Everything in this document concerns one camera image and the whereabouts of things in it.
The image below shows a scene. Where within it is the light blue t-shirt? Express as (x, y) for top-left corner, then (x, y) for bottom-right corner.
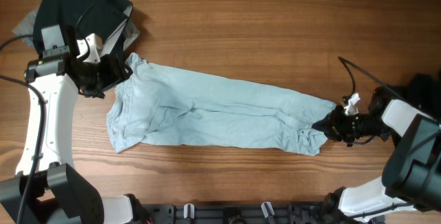
(106, 54), (335, 156)

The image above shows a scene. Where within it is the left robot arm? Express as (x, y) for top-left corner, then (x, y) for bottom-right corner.
(1, 25), (154, 223)

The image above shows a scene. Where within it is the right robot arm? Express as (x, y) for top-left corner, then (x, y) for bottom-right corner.
(312, 86), (440, 223)

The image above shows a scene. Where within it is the black folded garment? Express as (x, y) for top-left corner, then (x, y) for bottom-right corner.
(33, 0), (133, 61)

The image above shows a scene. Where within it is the grey folded garment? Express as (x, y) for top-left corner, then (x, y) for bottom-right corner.
(12, 9), (140, 50)

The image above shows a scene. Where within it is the black t-shirt under pile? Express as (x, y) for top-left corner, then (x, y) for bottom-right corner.
(393, 74), (440, 120)

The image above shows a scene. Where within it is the right black cable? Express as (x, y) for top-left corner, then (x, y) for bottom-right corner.
(337, 56), (441, 125)

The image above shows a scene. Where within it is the black cable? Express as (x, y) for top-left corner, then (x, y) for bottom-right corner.
(0, 33), (48, 224)
(337, 56), (441, 125)

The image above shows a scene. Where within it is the left black cable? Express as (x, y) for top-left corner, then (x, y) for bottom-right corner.
(0, 33), (48, 224)

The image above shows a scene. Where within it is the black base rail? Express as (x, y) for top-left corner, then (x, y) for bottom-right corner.
(137, 201), (386, 224)

